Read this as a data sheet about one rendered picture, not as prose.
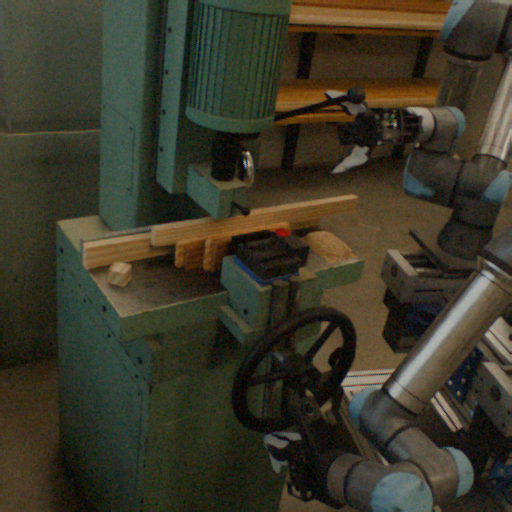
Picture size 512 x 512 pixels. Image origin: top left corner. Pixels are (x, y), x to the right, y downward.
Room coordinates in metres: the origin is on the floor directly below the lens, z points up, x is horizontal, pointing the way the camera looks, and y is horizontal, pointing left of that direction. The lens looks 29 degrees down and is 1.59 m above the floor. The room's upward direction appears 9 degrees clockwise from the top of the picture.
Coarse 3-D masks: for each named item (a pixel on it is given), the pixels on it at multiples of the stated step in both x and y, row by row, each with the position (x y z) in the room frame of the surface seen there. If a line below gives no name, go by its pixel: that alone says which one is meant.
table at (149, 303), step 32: (160, 256) 1.17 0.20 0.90; (320, 256) 1.28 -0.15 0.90; (96, 288) 1.03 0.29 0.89; (128, 288) 1.03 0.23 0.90; (160, 288) 1.05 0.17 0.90; (192, 288) 1.06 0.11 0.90; (224, 288) 1.08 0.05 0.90; (320, 288) 1.23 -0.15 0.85; (128, 320) 0.94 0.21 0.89; (160, 320) 0.98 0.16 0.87; (192, 320) 1.03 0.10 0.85; (224, 320) 1.04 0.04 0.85
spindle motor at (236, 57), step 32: (224, 0) 1.16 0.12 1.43; (256, 0) 1.16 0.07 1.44; (288, 0) 1.21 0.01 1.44; (224, 32) 1.16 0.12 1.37; (256, 32) 1.16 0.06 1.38; (192, 64) 1.20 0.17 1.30; (224, 64) 1.15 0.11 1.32; (256, 64) 1.17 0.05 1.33; (192, 96) 1.20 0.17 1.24; (224, 96) 1.16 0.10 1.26; (256, 96) 1.17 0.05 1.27; (224, 128) 1.15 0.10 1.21; (256, 128) 1.17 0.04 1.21
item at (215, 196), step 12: (192, 168) 1.27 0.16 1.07; (204, 168) 1.28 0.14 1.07; (192, 180) 1.27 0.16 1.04; (204, 180) 1.23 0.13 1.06; (216, 180) 1.22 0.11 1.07; (228, 180) 1.23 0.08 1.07; (240, 180) 1.24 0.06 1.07; (192, 192) 1.26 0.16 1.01; (204, 192) 1.22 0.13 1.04; (216, 192) 1.19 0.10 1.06; (228, 192) 1.19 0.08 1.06; (240, 192) 1.21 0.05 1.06; (204, 204) 1.22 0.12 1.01; (216, 204) 1.18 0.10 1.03; (228, 204) 1.20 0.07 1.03; (240, 204) 1.21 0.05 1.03; (216, 216) 1.18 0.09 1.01; (228, 216) 1.20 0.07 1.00
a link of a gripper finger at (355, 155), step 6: (348, 150) 1.22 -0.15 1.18; (354, 150) 1.22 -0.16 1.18; (360, 150) 1.22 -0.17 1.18; (366, 150) 1.21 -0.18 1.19; (348, 156) 1.20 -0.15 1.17; (354, 156) 1.21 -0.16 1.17; (360, 156) 1.20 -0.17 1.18; (342, 162) 1.19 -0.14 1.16; (348, 162) 1.19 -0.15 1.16; (354, 162) 1.18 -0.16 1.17; (360, 162) 1.17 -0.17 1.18; (336, 168) 1.18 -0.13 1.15; (342, 168) 1.18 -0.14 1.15; (348, 168) 1.19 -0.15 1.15
